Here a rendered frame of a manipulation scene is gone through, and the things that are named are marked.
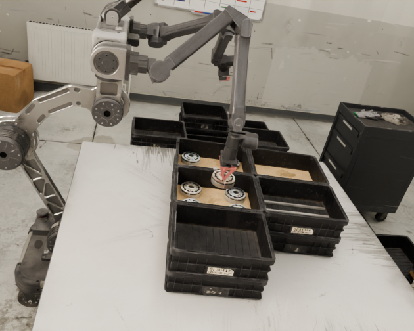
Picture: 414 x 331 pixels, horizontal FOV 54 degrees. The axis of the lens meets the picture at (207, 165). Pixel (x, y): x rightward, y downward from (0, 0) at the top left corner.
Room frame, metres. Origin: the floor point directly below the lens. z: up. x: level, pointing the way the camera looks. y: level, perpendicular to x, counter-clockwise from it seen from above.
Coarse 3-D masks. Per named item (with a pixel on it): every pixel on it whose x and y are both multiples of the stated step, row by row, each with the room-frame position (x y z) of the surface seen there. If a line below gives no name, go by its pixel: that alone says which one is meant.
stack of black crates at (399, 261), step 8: (384, 240) 2.26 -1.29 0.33; (392, 240) 2.27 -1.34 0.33; (400, 240) 2.28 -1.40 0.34; (408, 240) 2.26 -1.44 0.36; (392, 248) 2.27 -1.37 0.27; (400, 248) 2.29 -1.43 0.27; (408, 248) 2.23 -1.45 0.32; (392, 256) 2.18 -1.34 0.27; (400, 256) 2.20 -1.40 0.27; (408, 256) 2.20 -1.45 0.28; (400, 264) 2.12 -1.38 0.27; (408, 264) 2.13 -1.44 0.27; (408, 272) 2.05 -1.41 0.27
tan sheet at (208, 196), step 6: (180, 186) 1.67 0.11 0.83; (204, 192) 1.66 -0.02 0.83; (210, 192) 1.67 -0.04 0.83; (216, 192) 1.68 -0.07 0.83; (222, 192) 1.69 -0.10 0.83; (180, 198) 1.57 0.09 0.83; (186, 198) 1.58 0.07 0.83; (198, 198) 1.60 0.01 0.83; (204, 198) 1.61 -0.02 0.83; (210, 198) 1.62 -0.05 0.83; (216, 198) 1.63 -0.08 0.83; (222, 198) 1.64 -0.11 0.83; (246, 198) 1.68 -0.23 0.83; (216, 204) 1.58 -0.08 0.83; (222, 204) 1.59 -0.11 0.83; (228, 204) 1.60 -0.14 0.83; (246, 204) 1.63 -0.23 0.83
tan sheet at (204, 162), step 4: (180, 156) 1.96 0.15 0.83; (180, 160) 1.92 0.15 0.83; (200, 160) 1.96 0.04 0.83; (204, 160) 1.97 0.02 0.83; (208, 160) 1.98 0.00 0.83; (212, 160) 1.99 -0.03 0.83; (216, 160) 2.00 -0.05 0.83; (184, 164) 1.89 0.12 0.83; (200, 164) 1.92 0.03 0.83; (204, 164) 1.93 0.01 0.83; (208, 164) 1.94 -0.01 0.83; (212, 164) 1.95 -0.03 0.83; (216, 164) 1.95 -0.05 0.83; (240, 164) 2.01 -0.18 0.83; (240, 168) 1.96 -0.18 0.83
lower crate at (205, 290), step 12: (168, 240) 1.29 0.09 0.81; (168, 276) 1.13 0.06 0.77; (180, 276) 1.11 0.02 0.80; (192, 276) 1.12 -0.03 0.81; (204, 276) 1.12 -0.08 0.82; (216, 276) 1.13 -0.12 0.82; (168, 288) 1.12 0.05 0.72; (180, 288) 1.12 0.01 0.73; (192, 288) 1.13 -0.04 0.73; (204, 288) 1.13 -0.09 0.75; (216, 288) 1.14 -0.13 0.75; (228, 288) 1.14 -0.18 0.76; (240, 288) 1.15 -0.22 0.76; (252, 288) 1.16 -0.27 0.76
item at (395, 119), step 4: (384, 116) 3.14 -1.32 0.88; (388, 116) 3.17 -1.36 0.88; (392, 116) 3.19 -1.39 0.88; (396, 116) 3.20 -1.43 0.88; (400, 116) 3.20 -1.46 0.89; (388, 120) 3.11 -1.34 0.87; (392, 120) 3.11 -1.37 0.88; (396, 120) 3.11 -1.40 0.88; (400, 120) 3.12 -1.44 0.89; (404, 120) 3.14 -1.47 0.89; (408, 120) 3.21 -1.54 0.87; (396, 124) 3.07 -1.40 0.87; (404, 124) 3.10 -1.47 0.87; (408, 124) 3.12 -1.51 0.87
